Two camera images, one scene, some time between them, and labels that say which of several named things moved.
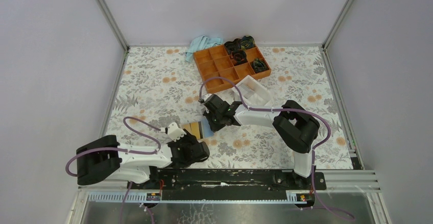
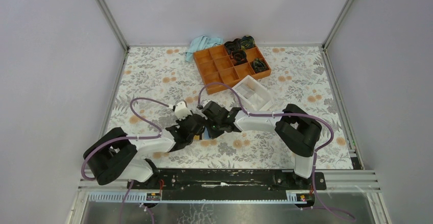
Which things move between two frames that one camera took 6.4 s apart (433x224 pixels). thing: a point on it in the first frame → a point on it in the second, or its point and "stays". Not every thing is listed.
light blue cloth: (199, 43) stays
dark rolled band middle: (239, 56) stays
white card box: (254, 94) stays
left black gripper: (188, 138) → (179, 122)
